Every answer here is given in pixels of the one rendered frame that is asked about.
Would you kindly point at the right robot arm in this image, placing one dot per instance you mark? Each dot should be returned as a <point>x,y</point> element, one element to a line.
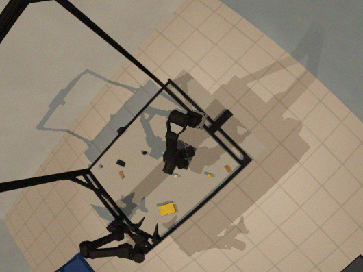
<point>122,251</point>

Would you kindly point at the yellow sponge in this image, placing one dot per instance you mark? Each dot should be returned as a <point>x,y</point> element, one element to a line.
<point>167,208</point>

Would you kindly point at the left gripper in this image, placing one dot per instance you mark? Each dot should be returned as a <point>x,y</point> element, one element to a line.
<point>189,150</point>

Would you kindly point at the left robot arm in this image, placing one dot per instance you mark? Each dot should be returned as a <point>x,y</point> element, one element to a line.
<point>172,154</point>

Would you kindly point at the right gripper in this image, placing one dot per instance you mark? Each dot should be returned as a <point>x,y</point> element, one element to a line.
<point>135,228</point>

